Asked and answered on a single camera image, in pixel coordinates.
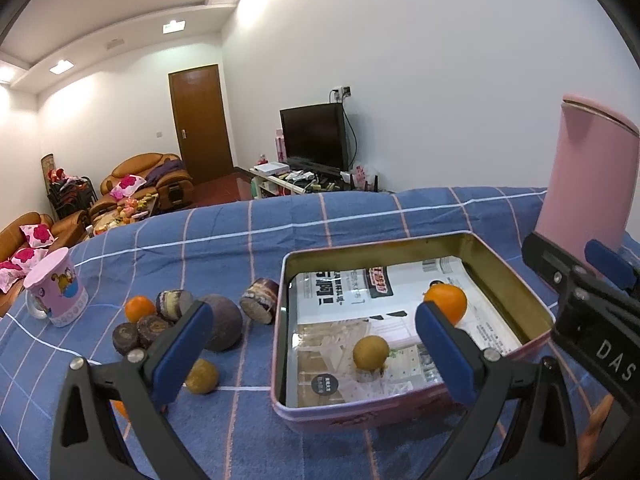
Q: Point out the printed paper liner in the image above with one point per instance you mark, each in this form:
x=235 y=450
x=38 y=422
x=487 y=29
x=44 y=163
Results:
x=330 y=311

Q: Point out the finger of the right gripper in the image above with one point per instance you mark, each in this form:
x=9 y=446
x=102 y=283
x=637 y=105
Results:
x=612 y=266
x=556 y=267

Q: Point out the dark purple round fruit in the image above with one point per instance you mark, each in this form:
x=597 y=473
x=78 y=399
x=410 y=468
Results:
x=228 y=323

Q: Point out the brown kiwi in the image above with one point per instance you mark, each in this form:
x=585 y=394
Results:
x=203 y=378

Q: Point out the small orange in tin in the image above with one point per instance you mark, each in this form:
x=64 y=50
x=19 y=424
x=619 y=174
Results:
x=450 y=299

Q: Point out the green-brown kiwi in tin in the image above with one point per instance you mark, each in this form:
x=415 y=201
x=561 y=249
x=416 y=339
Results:
x=370 y=353

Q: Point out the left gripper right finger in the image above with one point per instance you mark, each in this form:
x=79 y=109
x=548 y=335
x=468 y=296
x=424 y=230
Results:
x=541 y=441

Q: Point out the brown leather sofa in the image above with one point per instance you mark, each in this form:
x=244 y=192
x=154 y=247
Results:
x=27 y=240

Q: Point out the brown leather armchair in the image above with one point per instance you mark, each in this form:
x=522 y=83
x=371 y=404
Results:
x=162 y=173

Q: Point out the pink floral cushion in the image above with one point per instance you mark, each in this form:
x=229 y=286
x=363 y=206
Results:
x=127 y=186

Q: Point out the cluttered coffee table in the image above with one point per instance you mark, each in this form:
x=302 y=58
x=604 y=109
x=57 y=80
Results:
x=132 y=211

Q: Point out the large orange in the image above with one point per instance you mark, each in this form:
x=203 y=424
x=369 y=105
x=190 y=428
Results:
x=119 y=407

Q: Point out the black television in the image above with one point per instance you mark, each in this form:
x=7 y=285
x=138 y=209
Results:
x=315 y=135

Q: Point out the dark round pastry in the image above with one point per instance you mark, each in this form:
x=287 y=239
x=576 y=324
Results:
x=149 y=328
x=125 y=337

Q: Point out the pink metal tin box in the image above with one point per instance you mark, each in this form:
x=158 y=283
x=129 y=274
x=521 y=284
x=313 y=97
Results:
x=516 y=302

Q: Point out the pink electric kettle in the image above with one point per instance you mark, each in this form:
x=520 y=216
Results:
x=593 y=178

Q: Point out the pink cartoon cup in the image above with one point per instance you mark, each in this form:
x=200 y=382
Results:
x=54 y=291

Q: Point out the brown wooden door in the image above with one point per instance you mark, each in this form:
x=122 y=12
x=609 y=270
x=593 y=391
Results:
x=200 y=122

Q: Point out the blue plaid tablecloth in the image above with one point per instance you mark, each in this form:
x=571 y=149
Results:
x=234 y=433

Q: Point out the black cluttered rack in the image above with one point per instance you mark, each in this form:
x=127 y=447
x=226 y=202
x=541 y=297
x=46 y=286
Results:
x=69 y=194

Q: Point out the small orange on cloth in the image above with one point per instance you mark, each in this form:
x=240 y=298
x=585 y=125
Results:
x=138 y=307

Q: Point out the purple-cream cut pastry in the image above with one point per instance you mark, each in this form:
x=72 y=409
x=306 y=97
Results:
x=172 y=304

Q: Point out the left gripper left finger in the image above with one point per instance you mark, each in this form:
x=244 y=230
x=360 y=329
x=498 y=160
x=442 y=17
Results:
x=86 y=440

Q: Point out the white tv stand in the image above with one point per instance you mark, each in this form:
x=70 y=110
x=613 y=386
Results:
x=278 y=180

